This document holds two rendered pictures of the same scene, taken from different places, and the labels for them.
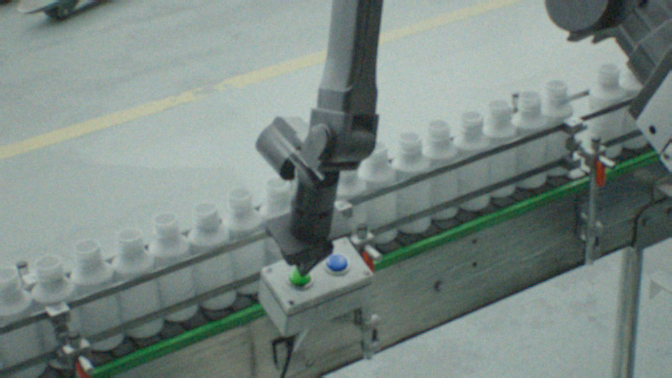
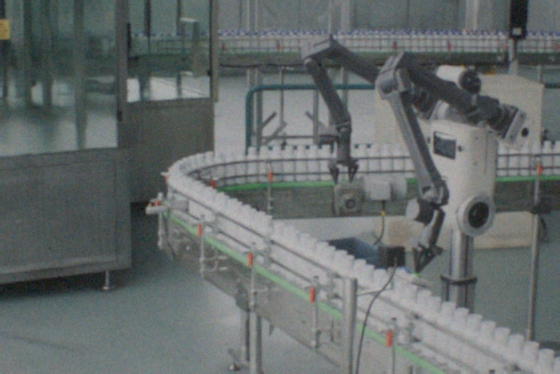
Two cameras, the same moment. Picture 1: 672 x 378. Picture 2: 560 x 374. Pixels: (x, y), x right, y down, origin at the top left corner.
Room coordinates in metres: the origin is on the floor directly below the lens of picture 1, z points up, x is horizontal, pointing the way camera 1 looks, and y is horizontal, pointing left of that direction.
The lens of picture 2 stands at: (1.71, 3.43, 2.11)
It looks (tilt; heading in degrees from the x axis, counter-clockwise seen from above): 12 degrees down; 272
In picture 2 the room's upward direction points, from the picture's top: straight up
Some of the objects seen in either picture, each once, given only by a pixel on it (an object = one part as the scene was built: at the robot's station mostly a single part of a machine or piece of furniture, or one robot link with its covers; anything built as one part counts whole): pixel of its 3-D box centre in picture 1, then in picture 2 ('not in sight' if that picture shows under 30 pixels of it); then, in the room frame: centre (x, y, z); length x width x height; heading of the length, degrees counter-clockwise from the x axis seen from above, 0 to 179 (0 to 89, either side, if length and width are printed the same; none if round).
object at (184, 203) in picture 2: not in sight; (171, 230); (2.37, -1.06, 0.96); 0.23 x 0.10 x 0.27; 29
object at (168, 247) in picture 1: (172, 266); (387, 303); (1.54, 0.25, 1.08); 0.06 x 0.06 x 0.17
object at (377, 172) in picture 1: (377, 191); (329, 272); (1.71, -0.06, 1.08); 0.06 x 0.06 x 0.17
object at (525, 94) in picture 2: not in sight; (454, 160); (0.83, -4.69, 0.59); 1.10 x 0.62 x 1.18; 11
